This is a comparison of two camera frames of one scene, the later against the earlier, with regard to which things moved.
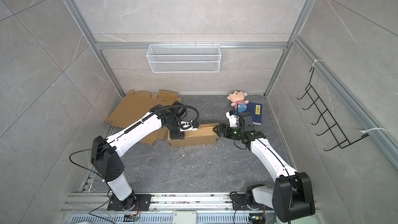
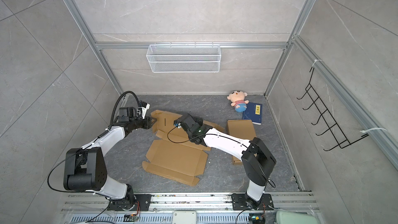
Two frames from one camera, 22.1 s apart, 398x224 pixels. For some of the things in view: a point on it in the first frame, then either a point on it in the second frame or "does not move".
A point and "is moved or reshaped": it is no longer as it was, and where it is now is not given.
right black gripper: [227, 133] -> [199, 120]
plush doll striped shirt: [237, 98] does not move
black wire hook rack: [341, 139] does not move
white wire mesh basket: [183, 58] does not move
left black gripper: [178, 136] -> [147, 123]
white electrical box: [184, 217] does not move
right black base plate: [240, 203] does not move
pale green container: [313, 219] does not move
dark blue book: [256, 110] does not move
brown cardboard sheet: [134, 105] -> [172, 155]
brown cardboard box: [204, 134] is moved or reshaped
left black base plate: [135, 202] does not move
